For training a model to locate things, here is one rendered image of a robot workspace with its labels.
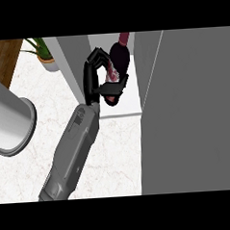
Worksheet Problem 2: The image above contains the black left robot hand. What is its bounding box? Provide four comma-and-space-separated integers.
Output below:
80, 45, 132, 106

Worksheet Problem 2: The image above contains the dark red wine bottle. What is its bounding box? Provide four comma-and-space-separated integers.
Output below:
99, 32, 136, 108

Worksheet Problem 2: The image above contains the pale grey cabinet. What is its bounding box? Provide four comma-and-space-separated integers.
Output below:
43, 32, 144, 123

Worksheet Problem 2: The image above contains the dark grey cabinet door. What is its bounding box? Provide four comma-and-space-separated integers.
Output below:
131, 26, 230, 196

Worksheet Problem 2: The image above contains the green potted plant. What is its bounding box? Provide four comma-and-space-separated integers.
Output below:
19, 37, 61, 75

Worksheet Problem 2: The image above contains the pale grey round appliance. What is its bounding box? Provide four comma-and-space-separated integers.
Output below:
0, 71, 40, 159

